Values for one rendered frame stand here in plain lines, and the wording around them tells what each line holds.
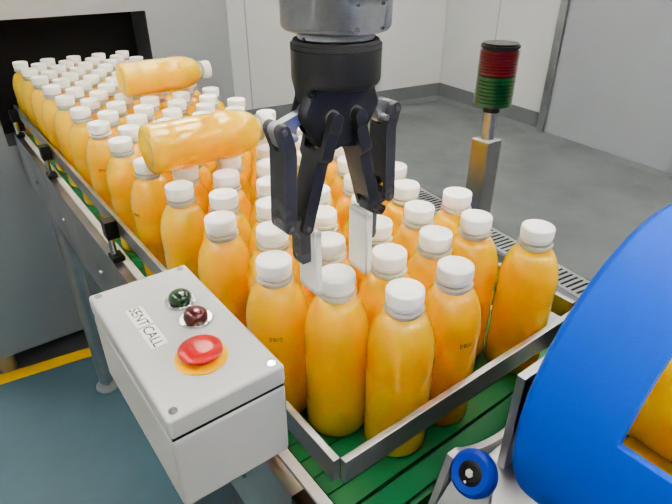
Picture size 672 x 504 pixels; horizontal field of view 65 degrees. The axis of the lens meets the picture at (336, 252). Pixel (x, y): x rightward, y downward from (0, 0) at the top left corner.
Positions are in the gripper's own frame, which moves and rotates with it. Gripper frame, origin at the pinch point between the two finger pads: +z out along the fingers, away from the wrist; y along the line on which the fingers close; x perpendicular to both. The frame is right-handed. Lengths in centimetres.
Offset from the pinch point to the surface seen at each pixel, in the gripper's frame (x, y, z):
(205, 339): -2.5, -15.5, 1.8
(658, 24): 135, 372, 19
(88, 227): 71, -10, 23
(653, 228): -24.1, 8.8, -9.9
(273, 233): 11.1, -0.7, 2.4
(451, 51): 338, 403, 66
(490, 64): 19, 46, -10
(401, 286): -5.9, 3.6, 2.4
